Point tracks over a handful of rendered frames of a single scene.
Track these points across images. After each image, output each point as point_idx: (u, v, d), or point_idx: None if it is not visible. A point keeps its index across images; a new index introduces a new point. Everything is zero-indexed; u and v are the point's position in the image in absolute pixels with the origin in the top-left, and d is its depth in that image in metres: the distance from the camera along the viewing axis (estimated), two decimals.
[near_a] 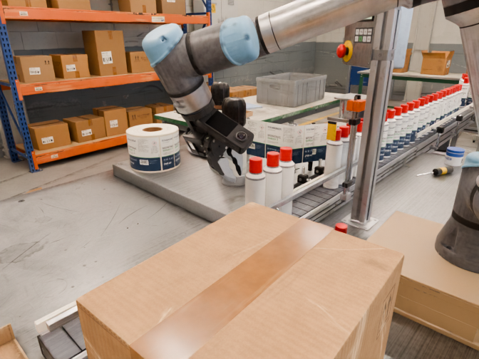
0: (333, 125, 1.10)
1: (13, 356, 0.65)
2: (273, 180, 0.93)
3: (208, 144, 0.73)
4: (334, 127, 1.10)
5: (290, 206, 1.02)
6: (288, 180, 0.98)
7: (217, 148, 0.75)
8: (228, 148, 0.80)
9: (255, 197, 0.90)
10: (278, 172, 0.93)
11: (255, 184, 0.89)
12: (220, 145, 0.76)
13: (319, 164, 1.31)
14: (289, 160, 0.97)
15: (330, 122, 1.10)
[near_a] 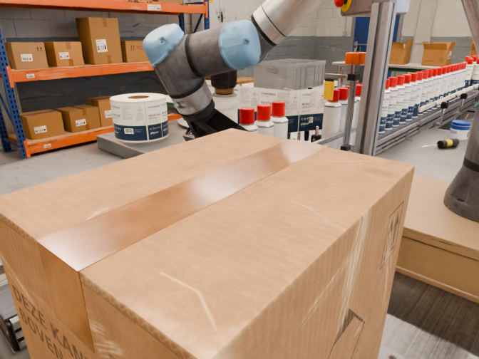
0: (331, 82, 1.01)
1: None
2: None
3: None
4: (332, 85, 1.01)
5: None
6: (281, 137, 0.90)
7: None
8: None
9: None
10: (269, 125, 0.84)
11: None
12: None
13: (316, 132, 1.22)
14: (282, 115, 0.89)
15: (327, 80, 1.01)
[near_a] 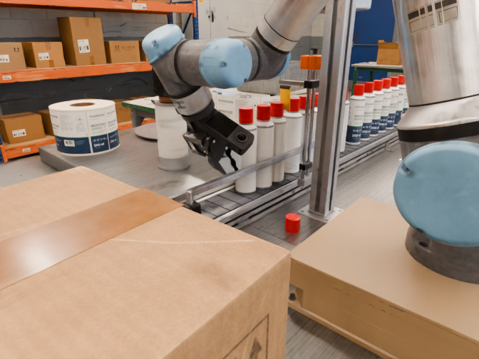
0: (286, 90, 0.87)
1: None
2: (260, 135, 0.84)
3: (208, 145, 0.73)
4: (288, 93, 0.87)
5: (283, 168, 0.93)
6: (281, 138, 0.89)
7: (217, 149, 0.75)
8: (227, 149, 0.80)
9: (246, 151, 0.82)
10: (266, 126, 0.83)
11: None
12: (220, 146, 0.75)
13: None
14: (282, 116, 0.88)
15: (282, 87, 0.87)
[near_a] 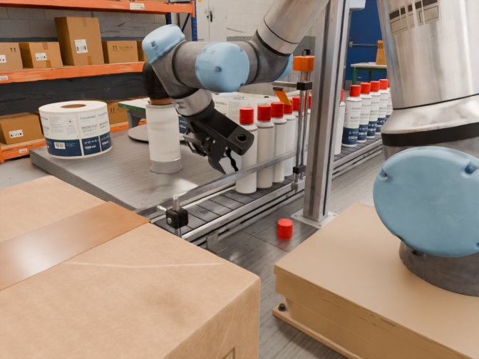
0: (281, 91, 0.85)
1: None
2: (260, 136, 0.84)
3: (208, 145, 0.73)
4: (283, 93, 0.85)
5: (284, 168, 0.93)
6: (282, 138, 0.89)
7: (217, 149, 0.75)
8: (227, 149, 0.79)
9: (247, 152, 0.82)
10: (266, 127, 0.83)
11: None
12: (220, 146, 0.75)
13: None
14: (282, 116, 0.88)
15: (276, 90, 0.85)
